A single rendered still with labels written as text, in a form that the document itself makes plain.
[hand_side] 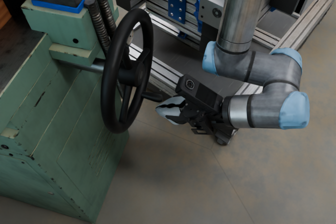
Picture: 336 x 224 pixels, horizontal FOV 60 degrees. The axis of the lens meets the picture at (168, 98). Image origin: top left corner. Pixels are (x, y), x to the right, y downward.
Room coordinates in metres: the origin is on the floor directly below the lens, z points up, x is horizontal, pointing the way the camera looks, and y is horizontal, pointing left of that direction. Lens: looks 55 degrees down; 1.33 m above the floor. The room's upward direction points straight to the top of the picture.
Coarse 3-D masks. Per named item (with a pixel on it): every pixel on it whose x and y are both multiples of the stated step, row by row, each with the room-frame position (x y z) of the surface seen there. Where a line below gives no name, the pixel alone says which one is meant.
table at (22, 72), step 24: (24, 24) 0.49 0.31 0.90; (0, 48) 0.42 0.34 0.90; (24, 48) 0.42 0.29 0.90; (48, 48) 0.45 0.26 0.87; (72, 48) 0.45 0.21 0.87; (96, 48) 0.46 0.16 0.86; (0, 72) 0.36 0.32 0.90; (24, 72) 0.37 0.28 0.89; (0, 96) 0.30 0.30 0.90; (24, 96) 0.34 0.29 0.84; (0, 120) 0.27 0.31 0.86
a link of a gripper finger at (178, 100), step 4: (176, 96) 0.43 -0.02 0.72; (180, 96) 0.42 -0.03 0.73; (168, 100) 0.42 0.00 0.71; (172, 100) 0.42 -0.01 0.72; (176, 100) 0.41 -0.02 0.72; (180, 100) 0.41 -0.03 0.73; (184, 100) 0.41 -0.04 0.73; (160, 104) 0.42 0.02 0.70; (164, 104) 0.41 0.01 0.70; (168, 104) 0.41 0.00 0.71; (172, 104) 0.41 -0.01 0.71; (176, 104) 0.40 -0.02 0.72; (180, 104) 0.40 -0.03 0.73; (184, 104) 0.40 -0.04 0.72; (180, 108) 0.41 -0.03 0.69
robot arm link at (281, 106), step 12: (276, 84) 0.37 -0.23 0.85; (288, 84) 0.36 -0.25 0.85; (252, 96) 0.35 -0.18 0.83; (264, 96) 0.35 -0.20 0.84; (276, 96) 0.34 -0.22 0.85; (288, 96) 0.33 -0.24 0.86; (300, 96) 0.32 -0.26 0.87; (252, 108) 0.33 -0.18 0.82; (264, 108) 0.32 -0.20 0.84; (276, 108) 0.31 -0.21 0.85; (288, 108) 0.30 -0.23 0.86; (300, 108) 0.30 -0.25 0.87; (252, 120) 0.31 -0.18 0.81; (264, 120) 0.30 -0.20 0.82; (276, 120) 0.29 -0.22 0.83; (288, 120) 0.29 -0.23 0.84; (300, 120) 0.28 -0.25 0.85
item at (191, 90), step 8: (184, 80) 0.39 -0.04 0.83; (192, 80) 0.40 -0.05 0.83; (176, 88) 0.38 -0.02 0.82; (184, 88) 0.38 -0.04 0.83; (192, 88) 0.38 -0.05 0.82; (200, 88) 0.39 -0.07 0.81; (208, 88) 0.40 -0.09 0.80; (184, 96) 0.37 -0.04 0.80; (192, 96) 0.36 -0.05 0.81; (200, 96) 0.37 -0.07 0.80; (208, 96) 0.38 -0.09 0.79; (216, 96) 0.38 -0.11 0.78; (200, 104) 0.36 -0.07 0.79; (208, 104) 0.36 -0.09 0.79; (216, 104) 0.36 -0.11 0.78; (208, 112) 0.35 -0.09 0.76; (216, 112) 0.35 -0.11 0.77
